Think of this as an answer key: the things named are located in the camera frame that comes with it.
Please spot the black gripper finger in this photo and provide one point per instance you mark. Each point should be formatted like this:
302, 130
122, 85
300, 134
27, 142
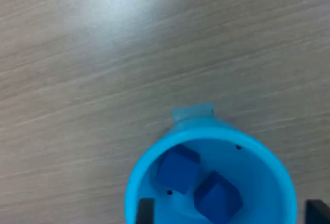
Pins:
318, 212
145, 211

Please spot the blue cube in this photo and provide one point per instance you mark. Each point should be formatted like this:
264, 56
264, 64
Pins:
219, 200
178, 169

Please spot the blue plastic cup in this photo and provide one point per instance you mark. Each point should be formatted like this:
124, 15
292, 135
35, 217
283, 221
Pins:
270, 177

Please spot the clear tape piece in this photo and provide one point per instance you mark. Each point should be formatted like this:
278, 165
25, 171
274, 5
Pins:
193, 111

